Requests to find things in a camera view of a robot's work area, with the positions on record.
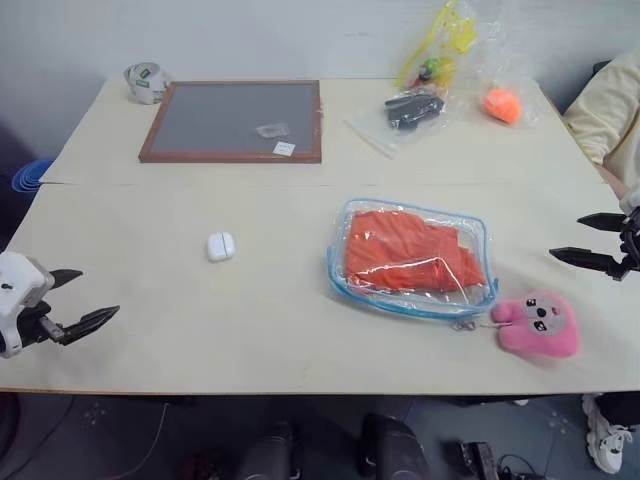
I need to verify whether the metal key ring chain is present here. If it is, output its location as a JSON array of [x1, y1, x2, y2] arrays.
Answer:
[[452, 319, 512, 334]]

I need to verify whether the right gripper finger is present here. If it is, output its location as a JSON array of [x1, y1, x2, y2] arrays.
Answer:
[[548, 246, 627, 283], [576, 212, 627, 232]]

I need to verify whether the person in cream clothes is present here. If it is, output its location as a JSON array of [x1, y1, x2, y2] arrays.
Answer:
[[564, 49, 640, 199]]

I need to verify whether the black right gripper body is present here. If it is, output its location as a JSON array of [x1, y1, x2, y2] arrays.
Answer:
[[618, 205, 640, 274]]

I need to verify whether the stack of blue bowls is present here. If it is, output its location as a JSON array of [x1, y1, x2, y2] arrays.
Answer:
[[11, 158, 54, 193]]

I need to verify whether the orange cloth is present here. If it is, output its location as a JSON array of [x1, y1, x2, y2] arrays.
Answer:
[[343, 209, 486, 294]]

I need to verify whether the clear pouch with orange cloth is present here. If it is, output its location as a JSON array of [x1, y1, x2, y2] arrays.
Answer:
[[326, 198, 502, 322]]

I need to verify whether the white earbuds case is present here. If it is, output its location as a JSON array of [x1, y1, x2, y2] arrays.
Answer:
[[205, 230, 237, 263]]

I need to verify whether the dark rounded shape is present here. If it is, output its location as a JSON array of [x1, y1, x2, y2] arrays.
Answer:
[[358, 411, 427, 480]]

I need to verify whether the orange fluffy ball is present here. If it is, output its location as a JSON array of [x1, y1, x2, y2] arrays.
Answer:
[[481, 86, 523, 125]]

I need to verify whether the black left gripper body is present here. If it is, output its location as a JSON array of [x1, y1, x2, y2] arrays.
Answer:
[[14, 299, 69, 347]]

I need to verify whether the clear tape roll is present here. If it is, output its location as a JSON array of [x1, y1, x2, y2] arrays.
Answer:
[[123, 61, 171, 107]]

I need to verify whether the wooden framed grey board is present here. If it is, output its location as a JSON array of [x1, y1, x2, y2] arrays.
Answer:
[[138, 79, 323, 165]]

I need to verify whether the black cloth item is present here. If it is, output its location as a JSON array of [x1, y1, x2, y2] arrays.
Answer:
[[384, 94, 447, 133]]

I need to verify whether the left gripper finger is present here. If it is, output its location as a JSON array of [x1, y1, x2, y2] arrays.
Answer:
[[62, 305, 121, 347], [49, 268, 85, 292]]

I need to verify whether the crumpled clear plastic scrap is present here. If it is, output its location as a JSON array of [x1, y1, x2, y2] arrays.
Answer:
[[255, 120, 292, 141]]

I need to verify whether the pink plush toy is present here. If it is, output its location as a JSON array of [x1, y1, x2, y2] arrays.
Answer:
[[490, 293, 583, 359]]

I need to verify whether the clear bag yellow zip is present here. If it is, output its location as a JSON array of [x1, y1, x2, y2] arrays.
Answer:
[[394, 0, 503, 104]]

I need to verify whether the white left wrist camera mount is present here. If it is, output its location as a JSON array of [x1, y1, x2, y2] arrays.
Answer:
[[0, 251, 54, 359]]

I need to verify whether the thin floor cable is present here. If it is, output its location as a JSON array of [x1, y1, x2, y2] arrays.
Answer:
[[113, 399, 172, 472]]

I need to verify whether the white sneaker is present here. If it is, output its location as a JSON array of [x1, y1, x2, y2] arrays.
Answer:
[[581, 393, 635, 475]]

